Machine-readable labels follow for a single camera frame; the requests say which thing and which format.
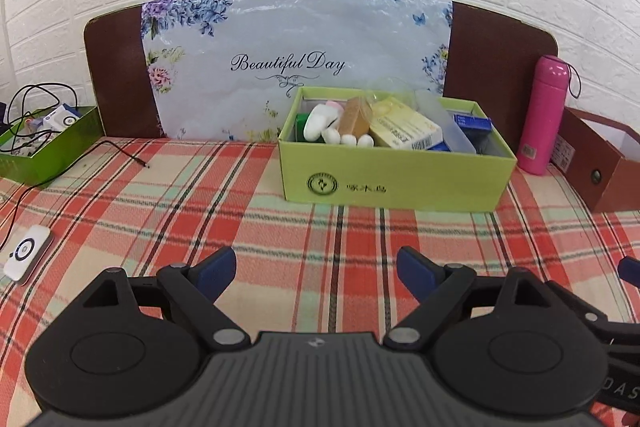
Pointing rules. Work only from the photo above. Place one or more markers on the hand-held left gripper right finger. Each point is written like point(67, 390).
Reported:
point(417, 267)

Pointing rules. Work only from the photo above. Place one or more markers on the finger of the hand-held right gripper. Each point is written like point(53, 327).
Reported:
point(580, 307)
point(631, 268)

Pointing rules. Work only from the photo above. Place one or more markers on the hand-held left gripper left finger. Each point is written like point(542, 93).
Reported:
point(217, 267)

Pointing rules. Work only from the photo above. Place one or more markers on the light green cardboard box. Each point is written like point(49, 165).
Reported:
point(400, 182)

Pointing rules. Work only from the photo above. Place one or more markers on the yellow green medicine box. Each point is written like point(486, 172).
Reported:
point(405, 127)

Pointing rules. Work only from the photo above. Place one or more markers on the white glove pink cuff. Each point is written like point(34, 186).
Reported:
point(320, 119)
point(350, 140)

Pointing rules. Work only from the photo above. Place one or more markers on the blue medicine box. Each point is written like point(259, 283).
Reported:
point(470, 122)

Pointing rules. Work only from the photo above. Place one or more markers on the orange brown slim box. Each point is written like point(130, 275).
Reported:
point(355, 119)

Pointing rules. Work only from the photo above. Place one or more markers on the green slim box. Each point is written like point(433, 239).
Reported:
point(301, 127)

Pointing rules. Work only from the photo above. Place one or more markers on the clear plastic bag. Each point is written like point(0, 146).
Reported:
point(390, 89)

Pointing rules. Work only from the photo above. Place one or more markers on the brown cardboard box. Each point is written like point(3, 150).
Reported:
point(615, 187)

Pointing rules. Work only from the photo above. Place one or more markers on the red plaid blanket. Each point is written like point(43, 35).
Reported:
point(150, 217)

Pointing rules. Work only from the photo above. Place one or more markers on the floral plastic bag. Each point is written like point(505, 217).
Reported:
point(225, 107)

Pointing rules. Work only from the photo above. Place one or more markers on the pink thermos bottle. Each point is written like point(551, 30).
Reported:
point(542, 117)

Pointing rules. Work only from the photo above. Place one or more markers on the white flat device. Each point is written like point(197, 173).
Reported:
point(27, 252)

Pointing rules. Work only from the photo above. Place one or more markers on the dark green box tray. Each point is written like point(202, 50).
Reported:
point(60, 152)

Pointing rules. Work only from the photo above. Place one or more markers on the brown wooden headboard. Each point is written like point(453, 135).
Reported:
point(115, 82)

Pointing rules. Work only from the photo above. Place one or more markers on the white and blue small device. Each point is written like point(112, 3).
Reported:
point(62, 117)

